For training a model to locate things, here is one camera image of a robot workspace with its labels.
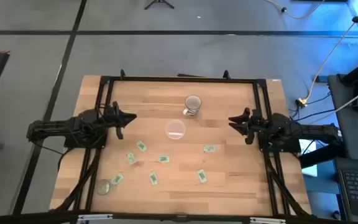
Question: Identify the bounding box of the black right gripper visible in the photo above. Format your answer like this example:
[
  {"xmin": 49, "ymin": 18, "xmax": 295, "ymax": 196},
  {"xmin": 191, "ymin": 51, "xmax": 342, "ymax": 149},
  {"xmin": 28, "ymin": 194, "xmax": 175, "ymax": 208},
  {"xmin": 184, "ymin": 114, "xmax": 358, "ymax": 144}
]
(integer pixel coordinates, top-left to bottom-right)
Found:
[{"xmin": 228, "ymin": 107, "xmax": 273, "ymax": 146}]

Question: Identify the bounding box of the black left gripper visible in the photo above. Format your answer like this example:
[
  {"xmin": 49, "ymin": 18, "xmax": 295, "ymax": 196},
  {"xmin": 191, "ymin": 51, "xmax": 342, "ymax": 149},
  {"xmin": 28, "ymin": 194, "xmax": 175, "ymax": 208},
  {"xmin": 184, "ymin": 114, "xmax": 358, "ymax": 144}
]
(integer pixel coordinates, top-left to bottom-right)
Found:
[{"xmin": 99, "ymin": 101, "xmax": 138, "ymax": 141}]

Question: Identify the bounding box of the clear round plastic container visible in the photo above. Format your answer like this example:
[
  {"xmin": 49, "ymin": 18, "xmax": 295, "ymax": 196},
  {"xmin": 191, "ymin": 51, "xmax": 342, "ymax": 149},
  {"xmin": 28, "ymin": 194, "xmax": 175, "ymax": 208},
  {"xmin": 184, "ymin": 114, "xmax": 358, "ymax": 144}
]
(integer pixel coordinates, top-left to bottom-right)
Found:
[{"xmin": 164, "ymin": 119, "xmax": 186, "ymax": 141}]

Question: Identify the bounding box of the blue white paper cup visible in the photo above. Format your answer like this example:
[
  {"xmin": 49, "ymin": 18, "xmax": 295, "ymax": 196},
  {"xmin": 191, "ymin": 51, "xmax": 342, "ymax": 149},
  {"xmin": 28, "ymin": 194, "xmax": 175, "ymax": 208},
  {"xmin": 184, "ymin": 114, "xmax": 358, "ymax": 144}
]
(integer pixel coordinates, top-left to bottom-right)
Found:
[{"xmin": 182, "ymin": 95, "xmax": 203, "ymax": 117}]

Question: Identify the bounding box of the clear round lid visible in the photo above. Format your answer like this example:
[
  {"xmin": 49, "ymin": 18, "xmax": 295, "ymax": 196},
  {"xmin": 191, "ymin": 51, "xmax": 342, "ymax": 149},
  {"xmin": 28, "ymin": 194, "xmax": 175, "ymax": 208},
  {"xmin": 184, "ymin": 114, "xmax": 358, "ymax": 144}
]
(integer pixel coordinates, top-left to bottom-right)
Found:
[{"xmin": 96, "ymin": 179, "xmax": 112, "ymax": 196}]

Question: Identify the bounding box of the white paper sheet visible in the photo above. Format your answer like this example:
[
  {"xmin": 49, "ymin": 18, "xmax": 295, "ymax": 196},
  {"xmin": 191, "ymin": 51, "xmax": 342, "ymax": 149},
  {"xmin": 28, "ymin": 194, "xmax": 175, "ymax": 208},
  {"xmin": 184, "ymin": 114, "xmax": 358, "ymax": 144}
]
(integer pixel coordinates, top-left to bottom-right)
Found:
[{"xmin": 299, "ymin": 139, "xmax": 318, "ymax": 177}]

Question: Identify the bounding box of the dark grey side desk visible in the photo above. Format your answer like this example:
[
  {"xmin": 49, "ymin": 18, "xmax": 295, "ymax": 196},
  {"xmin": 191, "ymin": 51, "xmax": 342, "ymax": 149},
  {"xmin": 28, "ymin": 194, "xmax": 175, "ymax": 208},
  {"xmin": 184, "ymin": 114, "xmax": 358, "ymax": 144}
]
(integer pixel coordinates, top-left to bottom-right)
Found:
[{"xmin": 327, "ymin": 73, "xmax": 358, "ymax": 162}]

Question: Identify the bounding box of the black tripod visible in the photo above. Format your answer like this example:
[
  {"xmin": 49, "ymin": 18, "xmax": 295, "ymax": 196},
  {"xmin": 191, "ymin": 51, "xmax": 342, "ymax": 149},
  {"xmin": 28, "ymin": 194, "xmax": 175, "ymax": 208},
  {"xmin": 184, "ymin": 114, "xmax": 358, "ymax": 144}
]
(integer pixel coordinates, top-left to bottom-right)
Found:
[{"xmin": 144, "ymin": 0, "xmax": 175, "ymax": 11}]

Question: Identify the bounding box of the black crossbar with silver brackets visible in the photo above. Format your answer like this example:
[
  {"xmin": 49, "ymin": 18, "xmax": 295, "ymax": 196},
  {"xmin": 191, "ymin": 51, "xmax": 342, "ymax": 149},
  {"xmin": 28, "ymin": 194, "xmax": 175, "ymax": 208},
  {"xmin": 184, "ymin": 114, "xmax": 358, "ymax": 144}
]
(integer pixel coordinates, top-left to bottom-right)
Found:
[{"xmin": 0, "ymin": 210, "xmax": 347, "ymax": 224}]

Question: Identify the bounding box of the black aluminium table frame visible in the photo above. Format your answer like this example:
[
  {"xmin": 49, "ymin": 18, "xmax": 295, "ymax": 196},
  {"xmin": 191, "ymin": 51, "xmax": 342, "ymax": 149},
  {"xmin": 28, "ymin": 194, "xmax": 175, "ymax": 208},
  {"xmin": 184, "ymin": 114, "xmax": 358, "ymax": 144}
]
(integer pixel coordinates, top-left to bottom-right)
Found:
[{"xmin": 50, "ymin": 68, "xmax": 313, "ymax": 218}]

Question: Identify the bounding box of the black cable bundle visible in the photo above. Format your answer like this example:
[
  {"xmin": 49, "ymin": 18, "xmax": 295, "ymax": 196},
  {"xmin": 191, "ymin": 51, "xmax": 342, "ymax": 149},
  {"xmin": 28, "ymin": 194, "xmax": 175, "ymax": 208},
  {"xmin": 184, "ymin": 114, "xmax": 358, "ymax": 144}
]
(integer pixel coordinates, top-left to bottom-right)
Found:
[{"xmin": 289, "ymin": 91, "xmax": 337, "ymax": 123}]

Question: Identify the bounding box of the long cream power cable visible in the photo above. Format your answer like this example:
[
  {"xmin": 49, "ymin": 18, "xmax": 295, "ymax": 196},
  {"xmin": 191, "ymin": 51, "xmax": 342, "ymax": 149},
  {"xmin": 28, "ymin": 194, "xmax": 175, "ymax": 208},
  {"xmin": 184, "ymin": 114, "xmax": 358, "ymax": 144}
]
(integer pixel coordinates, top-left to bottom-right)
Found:
[{"xmin": 296, "ymin": 0, "xmax": 358, "ymax": 108}]

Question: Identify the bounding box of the white cable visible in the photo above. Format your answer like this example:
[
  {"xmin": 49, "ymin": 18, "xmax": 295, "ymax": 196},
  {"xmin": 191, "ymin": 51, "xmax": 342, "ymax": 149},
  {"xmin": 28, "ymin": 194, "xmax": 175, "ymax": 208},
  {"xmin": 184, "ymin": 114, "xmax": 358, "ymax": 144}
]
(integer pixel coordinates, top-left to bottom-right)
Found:
[{"xmin": 335, "ymin": 91, "xmax": 358, "ymax": 113}]

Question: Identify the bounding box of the cream cable with black plug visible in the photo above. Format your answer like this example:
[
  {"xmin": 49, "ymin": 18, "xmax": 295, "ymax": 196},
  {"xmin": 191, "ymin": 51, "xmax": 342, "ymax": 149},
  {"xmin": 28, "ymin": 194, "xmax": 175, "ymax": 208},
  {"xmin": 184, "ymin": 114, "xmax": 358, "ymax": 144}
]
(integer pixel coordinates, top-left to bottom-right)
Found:
[{"xmin": 264, "ymin": 0, "xmax": 326, "ymax": 20}]

